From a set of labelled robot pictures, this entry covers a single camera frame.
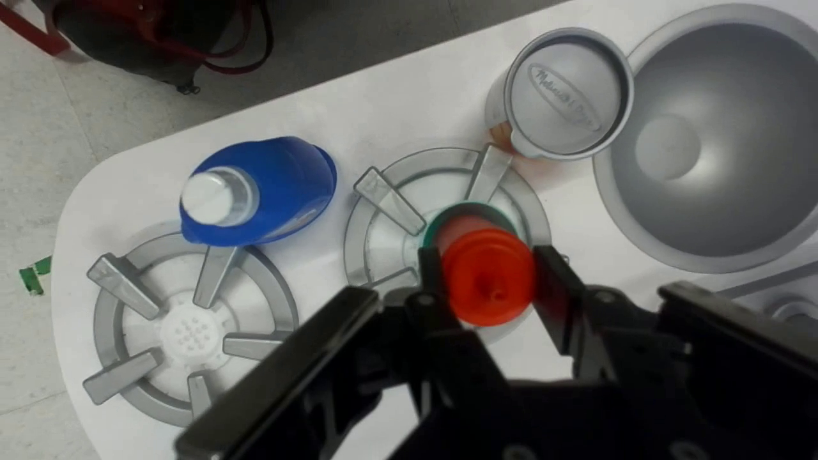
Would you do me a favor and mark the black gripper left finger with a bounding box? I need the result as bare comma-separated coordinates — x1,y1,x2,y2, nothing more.
407,248,509,420

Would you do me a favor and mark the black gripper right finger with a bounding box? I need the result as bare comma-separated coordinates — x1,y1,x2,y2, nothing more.
534,245,630,375

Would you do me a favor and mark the red ketchup bottle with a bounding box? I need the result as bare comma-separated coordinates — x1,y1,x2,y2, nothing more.
443,239,534,327

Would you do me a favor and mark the teal plastic cup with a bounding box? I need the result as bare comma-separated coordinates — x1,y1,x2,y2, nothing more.
421,202,517,254

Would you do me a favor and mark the blue detergent bottle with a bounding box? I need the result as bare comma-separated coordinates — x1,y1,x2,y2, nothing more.
180,135,338,248

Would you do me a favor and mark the grey stove burner near sink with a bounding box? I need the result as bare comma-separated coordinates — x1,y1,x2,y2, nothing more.
342,147,552,292

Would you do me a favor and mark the grey toy sink bowl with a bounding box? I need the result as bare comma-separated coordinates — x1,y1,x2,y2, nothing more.
594,4,818,273

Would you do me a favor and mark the silver tin can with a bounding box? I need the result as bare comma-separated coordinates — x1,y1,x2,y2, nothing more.
486,28,635,162

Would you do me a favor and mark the grey stove burner at end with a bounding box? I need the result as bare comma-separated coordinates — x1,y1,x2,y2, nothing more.
83,234,299,426

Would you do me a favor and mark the white toy kitchen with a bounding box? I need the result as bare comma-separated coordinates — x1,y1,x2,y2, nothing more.
51,0,818,460

